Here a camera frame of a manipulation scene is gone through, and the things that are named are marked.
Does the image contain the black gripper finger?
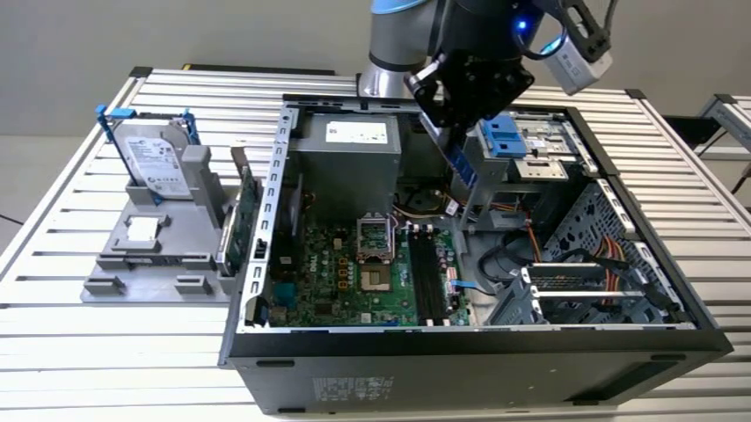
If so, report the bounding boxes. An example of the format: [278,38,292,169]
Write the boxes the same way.
[462,54,538,145]
[403,51,487,145]

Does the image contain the blue plastic drive latch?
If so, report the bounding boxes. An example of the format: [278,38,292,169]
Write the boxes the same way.
[478,114,528,158]

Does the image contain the metal drive cage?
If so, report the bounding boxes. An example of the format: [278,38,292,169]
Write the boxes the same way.
[454,112,598,232]

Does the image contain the black round fan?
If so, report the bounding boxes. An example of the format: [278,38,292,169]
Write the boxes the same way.
[402,186,456,217]

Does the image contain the grey power supply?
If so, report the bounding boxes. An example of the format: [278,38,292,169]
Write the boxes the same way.
[291,112,404,216]

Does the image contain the metal socket cover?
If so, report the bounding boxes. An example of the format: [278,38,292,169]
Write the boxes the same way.
[356,214,394,263]

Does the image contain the black fan housing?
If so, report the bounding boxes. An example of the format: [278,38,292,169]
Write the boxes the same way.
[276,171,306,276]

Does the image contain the metal side table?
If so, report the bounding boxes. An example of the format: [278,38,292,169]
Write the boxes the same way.
[695,92,751,162]

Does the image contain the metal disk bay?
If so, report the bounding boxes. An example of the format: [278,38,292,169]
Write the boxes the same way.
[484,261,698,327]

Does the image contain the CPU socket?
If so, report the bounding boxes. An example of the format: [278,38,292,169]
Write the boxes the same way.
[358,263,394,294]

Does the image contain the green graphics card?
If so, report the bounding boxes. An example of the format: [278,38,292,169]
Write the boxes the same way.
[214,140,264,280]

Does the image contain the green motherboard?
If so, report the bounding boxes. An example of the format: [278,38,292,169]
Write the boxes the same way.
[267,219,474,329]

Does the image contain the hard disk in blue carrier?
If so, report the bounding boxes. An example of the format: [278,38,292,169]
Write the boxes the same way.
[92,105,202,207]

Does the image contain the grey parts rack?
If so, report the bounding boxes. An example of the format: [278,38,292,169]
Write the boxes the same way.
[79,147,242,309]

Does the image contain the silver CPU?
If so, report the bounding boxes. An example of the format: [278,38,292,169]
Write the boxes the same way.
[126,218,162,244]

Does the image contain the black PC case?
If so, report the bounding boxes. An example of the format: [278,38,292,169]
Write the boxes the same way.
[218,92,735,417]

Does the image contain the locking lever wire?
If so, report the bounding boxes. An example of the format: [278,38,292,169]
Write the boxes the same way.
[388,217,403,265]

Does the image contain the orange wire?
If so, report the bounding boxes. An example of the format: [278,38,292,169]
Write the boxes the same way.
[523,218,544,265]

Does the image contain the thick black cable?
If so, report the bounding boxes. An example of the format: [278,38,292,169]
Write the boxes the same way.
[478,239,530,296]

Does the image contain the coloured power wire bundle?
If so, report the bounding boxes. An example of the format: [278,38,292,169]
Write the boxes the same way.
[590,236,630,309]

